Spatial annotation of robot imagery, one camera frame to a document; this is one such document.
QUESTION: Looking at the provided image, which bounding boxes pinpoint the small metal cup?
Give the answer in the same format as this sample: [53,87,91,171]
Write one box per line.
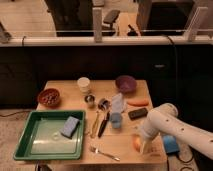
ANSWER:
[84,95,95,108]

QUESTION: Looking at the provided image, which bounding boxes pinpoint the white paper cup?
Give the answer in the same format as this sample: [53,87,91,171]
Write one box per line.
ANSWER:
[77,77,90,94]

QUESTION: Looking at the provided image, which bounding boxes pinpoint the black rectangular block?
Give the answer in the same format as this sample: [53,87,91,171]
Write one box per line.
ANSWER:
[128,108,148,120]

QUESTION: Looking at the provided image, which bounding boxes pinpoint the white railing bar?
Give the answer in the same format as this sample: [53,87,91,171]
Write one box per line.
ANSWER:
[0,35,213,47]

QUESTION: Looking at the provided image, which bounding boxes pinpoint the orange apple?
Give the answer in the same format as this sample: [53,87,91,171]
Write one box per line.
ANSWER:
[132,135,141,151]

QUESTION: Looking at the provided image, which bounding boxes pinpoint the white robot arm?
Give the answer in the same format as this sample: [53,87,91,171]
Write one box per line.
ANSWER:
[138,103,213,160]

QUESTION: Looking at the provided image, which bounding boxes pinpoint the black office chair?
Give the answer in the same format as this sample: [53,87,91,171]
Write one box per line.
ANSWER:
[102,10,120,36]

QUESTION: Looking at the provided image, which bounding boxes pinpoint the silver fork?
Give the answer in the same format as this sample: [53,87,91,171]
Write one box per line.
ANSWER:
[89,146,120,161]

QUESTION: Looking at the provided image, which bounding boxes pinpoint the purple bowl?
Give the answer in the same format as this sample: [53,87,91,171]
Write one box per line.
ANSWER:
[115,75,137,93]

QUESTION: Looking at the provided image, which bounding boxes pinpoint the red bowl with beads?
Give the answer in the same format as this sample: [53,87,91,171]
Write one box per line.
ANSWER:
[37,88,60,107]

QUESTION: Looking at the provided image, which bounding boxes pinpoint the blue device on floor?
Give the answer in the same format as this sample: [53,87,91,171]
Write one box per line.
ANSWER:
[163,135,180,154]

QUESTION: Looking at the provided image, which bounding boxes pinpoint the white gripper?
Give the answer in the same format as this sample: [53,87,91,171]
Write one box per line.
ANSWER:
[140,125,157,154]

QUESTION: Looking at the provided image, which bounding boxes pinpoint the green plastic tray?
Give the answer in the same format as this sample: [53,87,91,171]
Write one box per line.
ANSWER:
[14,110,86,161]

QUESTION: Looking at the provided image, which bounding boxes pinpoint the orange carrot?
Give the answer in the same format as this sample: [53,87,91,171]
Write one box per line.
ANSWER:
[127,100,149,107]

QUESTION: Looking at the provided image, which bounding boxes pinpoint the wooden handled utensil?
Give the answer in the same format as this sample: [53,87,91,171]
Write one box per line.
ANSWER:
[90,110,100,138]

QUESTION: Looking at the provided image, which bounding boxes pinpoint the tipped metal cup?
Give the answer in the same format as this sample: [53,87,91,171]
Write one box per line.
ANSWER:
[98,98,110,111]

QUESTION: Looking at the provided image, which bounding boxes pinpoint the blue sponge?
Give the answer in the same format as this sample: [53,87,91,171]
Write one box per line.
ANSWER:
[60,116,79,138]

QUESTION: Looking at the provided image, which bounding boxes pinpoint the blue plastic cup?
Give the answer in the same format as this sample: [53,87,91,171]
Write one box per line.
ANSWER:
[110,113,122,129]

